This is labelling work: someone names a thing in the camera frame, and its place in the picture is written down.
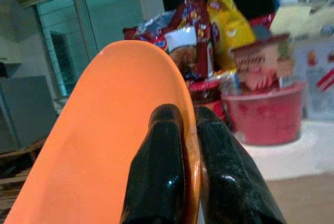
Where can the red plastic bowl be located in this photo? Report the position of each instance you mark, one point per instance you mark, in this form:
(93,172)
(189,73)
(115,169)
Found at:
(263,119)

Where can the white printed flour bag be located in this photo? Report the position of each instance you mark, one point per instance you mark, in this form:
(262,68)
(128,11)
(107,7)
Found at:
(318,64)

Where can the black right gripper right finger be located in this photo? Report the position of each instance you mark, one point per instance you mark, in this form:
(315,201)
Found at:
(227,182)

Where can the dark red snack packet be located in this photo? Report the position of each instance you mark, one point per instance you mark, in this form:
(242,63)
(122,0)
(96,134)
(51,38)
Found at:
(206,57)

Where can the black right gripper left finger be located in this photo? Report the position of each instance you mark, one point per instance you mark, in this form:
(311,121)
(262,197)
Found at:
(156,169)

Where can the yellow chip bag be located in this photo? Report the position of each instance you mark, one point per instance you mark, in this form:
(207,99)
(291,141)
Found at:
(229,30)

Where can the orange oval plate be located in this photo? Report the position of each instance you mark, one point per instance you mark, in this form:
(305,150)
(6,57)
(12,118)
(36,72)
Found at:
(104,130)

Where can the chili jar with red lid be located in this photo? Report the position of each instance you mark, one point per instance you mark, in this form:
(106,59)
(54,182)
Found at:
(206,85)

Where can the glass sliding door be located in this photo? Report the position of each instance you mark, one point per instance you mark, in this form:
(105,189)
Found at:
(112,25)

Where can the grey box appliance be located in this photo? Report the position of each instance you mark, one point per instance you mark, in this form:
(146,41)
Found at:
(26,111)

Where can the luncheon meat can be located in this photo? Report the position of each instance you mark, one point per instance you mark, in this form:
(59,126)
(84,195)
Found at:
(261,62)

